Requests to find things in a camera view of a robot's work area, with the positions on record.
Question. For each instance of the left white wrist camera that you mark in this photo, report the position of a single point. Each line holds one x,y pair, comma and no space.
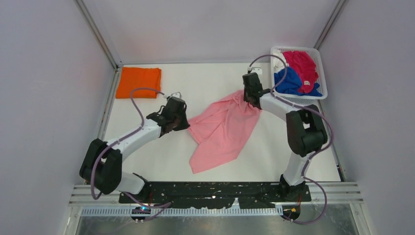
176,94

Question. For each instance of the white t shirt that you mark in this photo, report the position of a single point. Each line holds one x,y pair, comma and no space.
279,64

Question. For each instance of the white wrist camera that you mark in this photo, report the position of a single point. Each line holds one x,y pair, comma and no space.
257,70
176,94

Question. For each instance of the magenta t shirt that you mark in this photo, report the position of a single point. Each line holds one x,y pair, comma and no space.
305,67

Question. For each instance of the pink t shirt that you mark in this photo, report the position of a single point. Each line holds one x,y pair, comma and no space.
221,131

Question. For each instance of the blue t shirt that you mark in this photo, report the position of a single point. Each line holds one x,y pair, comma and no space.
293,84

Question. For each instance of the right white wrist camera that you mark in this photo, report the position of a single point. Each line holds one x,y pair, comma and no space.
257,70

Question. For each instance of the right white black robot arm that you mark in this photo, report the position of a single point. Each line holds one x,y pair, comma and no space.
306,133

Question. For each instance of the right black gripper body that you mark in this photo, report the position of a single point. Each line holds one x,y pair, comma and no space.
246,94

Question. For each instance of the aluminium frame rail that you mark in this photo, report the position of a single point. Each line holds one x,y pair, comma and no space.
88,12

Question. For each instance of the folded orange t shirt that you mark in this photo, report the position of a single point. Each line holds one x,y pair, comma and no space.
132,78

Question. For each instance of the white slotted cable duct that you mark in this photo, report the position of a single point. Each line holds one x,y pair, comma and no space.
135,212

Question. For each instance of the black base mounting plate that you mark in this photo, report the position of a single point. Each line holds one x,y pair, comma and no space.
218,195

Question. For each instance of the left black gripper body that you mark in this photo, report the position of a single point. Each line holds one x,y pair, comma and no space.
181,122

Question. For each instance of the white plastic basket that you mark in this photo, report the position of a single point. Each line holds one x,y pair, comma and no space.
315,55

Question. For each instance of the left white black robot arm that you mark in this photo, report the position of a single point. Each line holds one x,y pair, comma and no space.
102,165

